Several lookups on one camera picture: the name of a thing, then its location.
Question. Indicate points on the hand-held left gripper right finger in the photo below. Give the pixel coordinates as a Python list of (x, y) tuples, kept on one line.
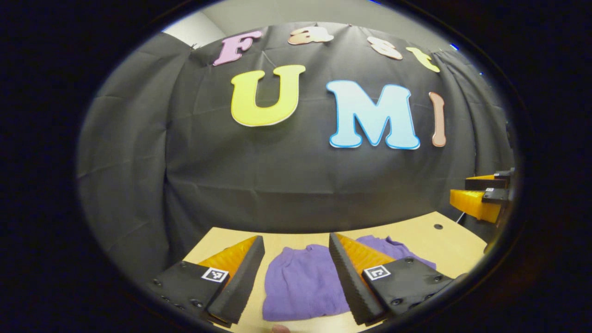
[(351, 286)]

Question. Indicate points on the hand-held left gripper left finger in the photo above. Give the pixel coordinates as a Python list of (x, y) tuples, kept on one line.
[(240, 286)]

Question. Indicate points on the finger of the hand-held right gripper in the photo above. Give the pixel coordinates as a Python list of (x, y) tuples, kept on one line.
[(481, 183), (474, 203)]

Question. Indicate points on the black backdrop cloth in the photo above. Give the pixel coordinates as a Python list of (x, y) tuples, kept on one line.
[(277, 185)]

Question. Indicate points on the purple knit cardigan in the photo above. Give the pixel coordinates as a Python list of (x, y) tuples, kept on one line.
[(300, 282)]

